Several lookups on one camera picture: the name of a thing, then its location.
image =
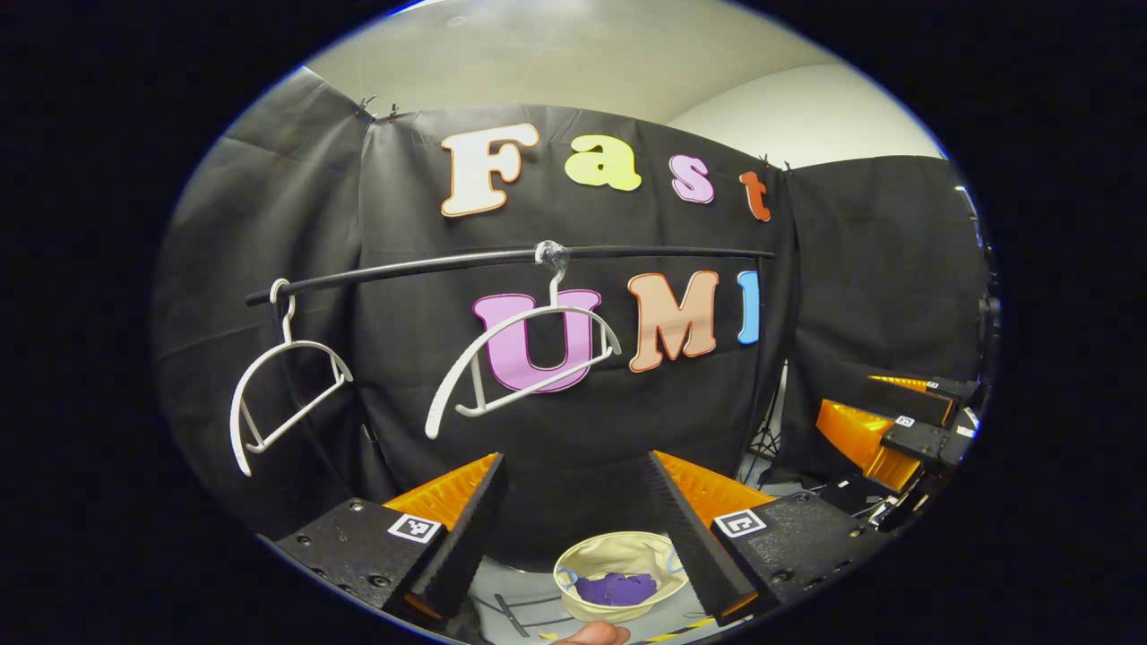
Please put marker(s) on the beige laundry hamper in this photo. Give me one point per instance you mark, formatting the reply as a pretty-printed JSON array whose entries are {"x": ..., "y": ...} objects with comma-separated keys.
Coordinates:
[{"x": 618, "y": 548}]

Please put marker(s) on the black backdrop cloth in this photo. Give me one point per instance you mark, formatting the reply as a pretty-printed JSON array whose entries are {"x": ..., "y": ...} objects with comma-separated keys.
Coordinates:
[{"x": 878, "y": 269}]

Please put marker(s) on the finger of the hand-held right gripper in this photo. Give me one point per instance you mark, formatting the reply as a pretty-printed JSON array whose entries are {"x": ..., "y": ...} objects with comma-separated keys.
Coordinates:
[
  {"x": 936, "y": 408},
  {"x": 932, "y": 443}
]

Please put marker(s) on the thin black light stand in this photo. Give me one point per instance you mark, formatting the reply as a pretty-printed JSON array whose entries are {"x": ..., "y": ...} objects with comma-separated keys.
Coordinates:
[{"x": 764, "y": 441}]

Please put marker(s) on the purple ribbed knit top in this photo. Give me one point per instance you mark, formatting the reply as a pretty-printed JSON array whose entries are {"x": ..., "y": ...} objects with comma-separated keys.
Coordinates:
[{"x": 614, "y": 589}]

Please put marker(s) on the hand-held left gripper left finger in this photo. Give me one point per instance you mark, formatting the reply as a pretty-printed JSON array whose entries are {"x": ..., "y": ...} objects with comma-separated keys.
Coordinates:
[{"x": 470, "y": 537}]

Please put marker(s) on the black clothes rack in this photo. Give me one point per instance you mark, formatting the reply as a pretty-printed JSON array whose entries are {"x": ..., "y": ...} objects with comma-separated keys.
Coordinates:
[{"x": 672, "y": 253}]

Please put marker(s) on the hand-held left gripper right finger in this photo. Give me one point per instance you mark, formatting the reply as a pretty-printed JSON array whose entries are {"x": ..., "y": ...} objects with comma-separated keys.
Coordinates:
[{"x": 685, "y": 537}]

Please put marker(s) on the person's foot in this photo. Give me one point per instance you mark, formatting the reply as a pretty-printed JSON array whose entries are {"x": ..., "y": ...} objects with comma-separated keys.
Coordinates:
[{"x": 591, "y": 634}]

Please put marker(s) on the white plastic hanger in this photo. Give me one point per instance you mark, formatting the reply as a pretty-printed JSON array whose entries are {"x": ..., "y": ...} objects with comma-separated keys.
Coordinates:
[
  {"x": 548, "y": 253},
  {"x": 291, "y": 342}
]

